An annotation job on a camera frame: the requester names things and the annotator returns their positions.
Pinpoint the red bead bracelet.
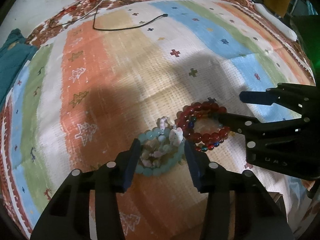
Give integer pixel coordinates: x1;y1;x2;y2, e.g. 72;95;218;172
174;101;231;153

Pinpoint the white oblong object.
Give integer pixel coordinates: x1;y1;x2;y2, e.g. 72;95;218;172
254;2;298;42

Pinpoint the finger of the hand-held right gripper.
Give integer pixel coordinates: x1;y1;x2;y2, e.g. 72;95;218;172
239;89;282;107
212;112;262;137

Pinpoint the person's right forearm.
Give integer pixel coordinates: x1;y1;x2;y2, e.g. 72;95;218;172
301;179;320;200

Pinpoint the pink white charm bracelet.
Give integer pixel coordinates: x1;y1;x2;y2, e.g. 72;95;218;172
141;116;185;168

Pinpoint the teal bead bracelet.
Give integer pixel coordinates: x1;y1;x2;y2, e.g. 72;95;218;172
134;127;187;178

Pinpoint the teal cloth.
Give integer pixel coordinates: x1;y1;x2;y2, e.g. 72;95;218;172
0;28;35;108

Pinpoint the black cable with plug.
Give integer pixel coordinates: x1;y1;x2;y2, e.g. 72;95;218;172
92;0;168;31

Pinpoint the multicoloured small bead bracelet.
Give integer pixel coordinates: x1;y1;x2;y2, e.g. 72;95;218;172
186;116;222;153

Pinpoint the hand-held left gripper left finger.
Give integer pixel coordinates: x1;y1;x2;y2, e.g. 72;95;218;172
30;138;142;240

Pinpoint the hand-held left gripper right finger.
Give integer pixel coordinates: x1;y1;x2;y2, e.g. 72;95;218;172
184;140;295;240

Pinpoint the striped printed blanket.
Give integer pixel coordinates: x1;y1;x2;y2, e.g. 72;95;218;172
0;0;317;240

